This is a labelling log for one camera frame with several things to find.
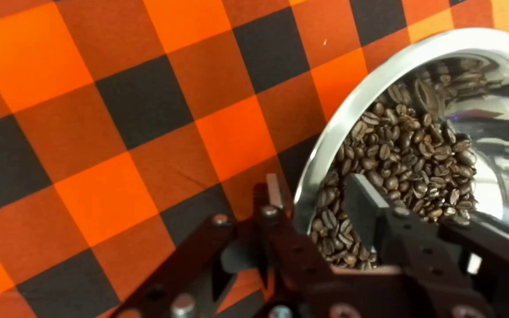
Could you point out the roasted coffee beans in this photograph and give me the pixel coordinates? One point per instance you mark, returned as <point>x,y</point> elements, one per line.
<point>396,160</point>

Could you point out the orange black checkered tablecloth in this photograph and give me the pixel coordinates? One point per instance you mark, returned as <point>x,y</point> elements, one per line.
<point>118,195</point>

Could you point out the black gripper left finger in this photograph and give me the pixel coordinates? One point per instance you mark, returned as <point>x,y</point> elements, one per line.
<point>278,236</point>

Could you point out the silver metal bowl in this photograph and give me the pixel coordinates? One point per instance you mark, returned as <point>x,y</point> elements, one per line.
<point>502,195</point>

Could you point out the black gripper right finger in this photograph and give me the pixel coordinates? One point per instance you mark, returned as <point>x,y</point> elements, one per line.
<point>431,266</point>

